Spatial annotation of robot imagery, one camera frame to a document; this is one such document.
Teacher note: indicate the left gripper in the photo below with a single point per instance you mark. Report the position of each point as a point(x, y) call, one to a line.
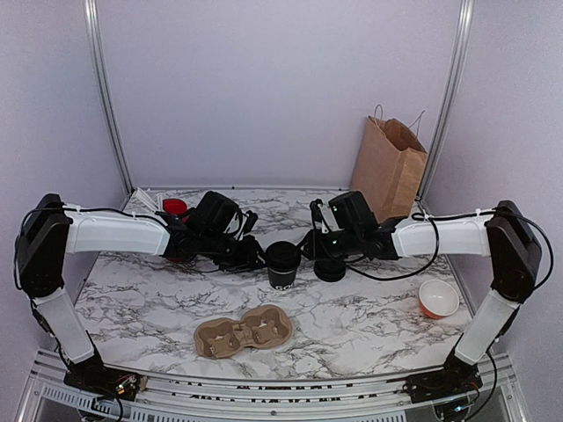
point(248, 258)

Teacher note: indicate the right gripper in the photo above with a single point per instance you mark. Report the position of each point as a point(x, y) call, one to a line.
point(313, 248)

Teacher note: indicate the black plastic cup lid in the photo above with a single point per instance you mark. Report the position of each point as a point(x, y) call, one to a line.
point(283, 256)

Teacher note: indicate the black paper coffee cup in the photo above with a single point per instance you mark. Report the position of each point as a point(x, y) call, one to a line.
point(281, 277)

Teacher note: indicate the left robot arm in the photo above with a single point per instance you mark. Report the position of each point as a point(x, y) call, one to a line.
point(55, 233)

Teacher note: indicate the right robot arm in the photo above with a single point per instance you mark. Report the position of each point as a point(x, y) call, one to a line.
point(517, 251)

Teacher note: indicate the cardboard cup carrier tray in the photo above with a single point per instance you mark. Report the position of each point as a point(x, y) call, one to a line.
point(264, 327)

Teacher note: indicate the red cylindrical holder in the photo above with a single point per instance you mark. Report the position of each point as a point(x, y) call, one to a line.
point(173, 205)

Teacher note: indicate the brown paper bag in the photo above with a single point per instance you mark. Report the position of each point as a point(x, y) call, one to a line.
point(389, 167)

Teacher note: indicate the orange white bowl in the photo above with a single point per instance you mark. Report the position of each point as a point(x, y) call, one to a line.
point(438, 299)

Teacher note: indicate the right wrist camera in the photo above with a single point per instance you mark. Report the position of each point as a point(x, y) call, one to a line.
point(350, 212)

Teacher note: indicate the front aluminium rail base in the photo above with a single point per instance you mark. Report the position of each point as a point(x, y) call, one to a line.
point(164, 397)

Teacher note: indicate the right aluminium frame post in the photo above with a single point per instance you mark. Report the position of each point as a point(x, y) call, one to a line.
point(453, 82)

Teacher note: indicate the aluminium frame post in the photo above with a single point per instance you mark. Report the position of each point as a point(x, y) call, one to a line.
point(453, 82)
point(99, 65)

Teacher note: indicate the left aluminium frame post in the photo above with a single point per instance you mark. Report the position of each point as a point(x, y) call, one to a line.
point(99, 65)

